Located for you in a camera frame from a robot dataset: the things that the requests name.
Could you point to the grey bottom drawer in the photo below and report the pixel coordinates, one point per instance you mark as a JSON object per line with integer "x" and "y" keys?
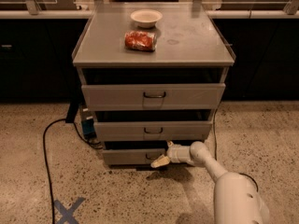
{"x": 132, "y": 156}

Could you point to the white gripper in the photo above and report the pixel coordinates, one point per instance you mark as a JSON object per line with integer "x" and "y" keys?
{"x": 175, "y": 155}

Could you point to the dark counter with white top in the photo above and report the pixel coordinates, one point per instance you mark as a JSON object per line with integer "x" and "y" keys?
{"x": 36, "y": 63}

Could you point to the grey top drawer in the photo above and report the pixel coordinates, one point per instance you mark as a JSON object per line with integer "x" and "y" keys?
{"x": 152, "y": 96}

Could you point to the blue tape cross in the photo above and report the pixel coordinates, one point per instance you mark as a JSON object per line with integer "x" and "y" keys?
{"x": 68, "y": 213}

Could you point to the grey middle drawer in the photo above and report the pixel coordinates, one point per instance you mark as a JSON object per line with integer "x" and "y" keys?
{"x": 152, "y": 130}

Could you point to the red soda can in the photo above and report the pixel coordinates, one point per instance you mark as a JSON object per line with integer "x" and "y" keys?
{"x": 140, "y": 40}

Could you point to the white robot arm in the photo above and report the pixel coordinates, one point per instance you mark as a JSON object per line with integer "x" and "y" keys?
{"x": 236, "y": 200}

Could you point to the white bowl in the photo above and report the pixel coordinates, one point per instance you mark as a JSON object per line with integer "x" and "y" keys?
{"x": 146, "y": 18}

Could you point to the grey drawer cabinet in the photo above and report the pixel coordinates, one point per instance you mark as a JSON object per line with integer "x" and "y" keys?
{"x": 189, "y": 50}

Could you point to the grey drawer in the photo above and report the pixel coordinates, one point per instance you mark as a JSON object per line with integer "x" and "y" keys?
{"x": 152, "y": 96}
{"x": 132, "y": 156}
{"x": 152, "y": 130}

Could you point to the blue power box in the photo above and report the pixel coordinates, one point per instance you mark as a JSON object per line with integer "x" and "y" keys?
{"x": 87, "y": 123}

